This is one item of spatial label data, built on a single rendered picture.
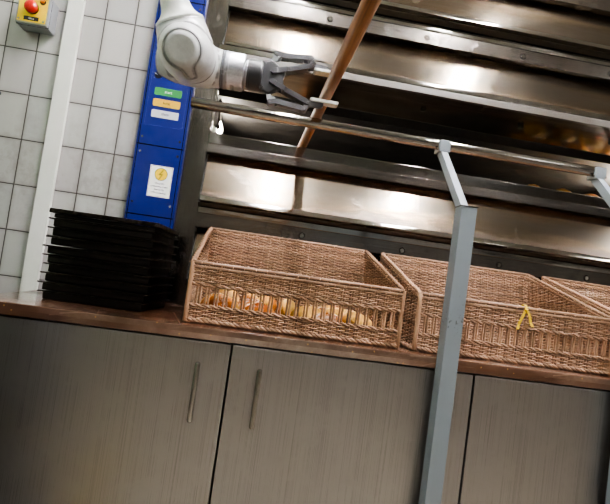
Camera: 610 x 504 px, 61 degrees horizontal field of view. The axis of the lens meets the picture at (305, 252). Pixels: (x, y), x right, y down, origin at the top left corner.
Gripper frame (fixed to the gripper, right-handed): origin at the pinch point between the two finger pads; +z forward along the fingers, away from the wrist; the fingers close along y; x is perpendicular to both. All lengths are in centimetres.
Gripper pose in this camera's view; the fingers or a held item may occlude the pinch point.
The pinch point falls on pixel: (327, 88)
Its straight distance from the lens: 133.6
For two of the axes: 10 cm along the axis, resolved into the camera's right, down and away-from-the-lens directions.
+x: 1.1, -0.4, -9.9
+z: 9.8, 1.4, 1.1
